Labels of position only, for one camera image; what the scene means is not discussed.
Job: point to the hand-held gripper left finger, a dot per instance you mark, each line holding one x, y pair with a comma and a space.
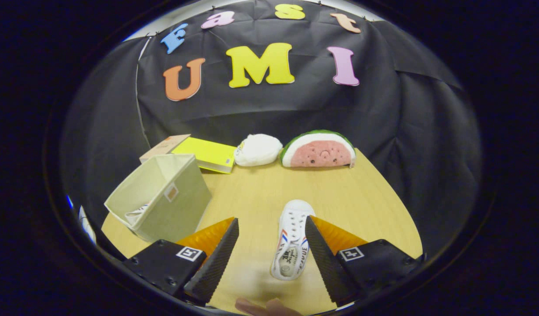
219, 263

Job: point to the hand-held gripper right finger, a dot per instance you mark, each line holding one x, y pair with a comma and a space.
326, 263

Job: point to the white canvas shoe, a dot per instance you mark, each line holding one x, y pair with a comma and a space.
291, 237
135, 215

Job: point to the beige fabric storage box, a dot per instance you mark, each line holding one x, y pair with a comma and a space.
177, 215

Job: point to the watermelon slice plush toy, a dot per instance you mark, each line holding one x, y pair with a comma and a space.
318, 151

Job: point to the yellow book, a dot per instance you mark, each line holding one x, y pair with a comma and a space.
206, 151

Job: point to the white plush toy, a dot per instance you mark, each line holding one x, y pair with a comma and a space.
258, 150

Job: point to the tan book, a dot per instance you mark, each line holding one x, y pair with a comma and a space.
164, 147

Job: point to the black backdrop cloth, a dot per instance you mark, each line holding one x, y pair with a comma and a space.
260, 114

